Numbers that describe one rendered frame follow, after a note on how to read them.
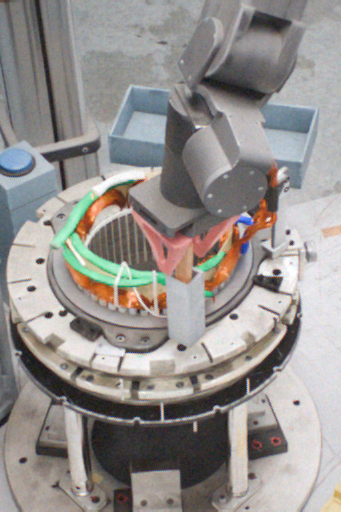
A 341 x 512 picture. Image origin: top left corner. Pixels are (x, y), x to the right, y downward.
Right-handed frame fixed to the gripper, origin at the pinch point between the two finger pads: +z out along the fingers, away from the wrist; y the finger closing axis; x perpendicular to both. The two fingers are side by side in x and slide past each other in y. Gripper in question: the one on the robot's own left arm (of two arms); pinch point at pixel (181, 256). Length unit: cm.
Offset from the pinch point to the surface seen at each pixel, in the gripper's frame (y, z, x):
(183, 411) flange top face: -1.3, 18.7, -4.3
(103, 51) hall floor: 126, 126, 161
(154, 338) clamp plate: -2.2, 11.0, 0.4
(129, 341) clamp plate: -4.3, 11.3, 1.8
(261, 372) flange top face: 8.4, 17.8, -5.9
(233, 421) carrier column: 6.4, 25.8, -4.8
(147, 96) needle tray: 28.0, 16.7, 37.1
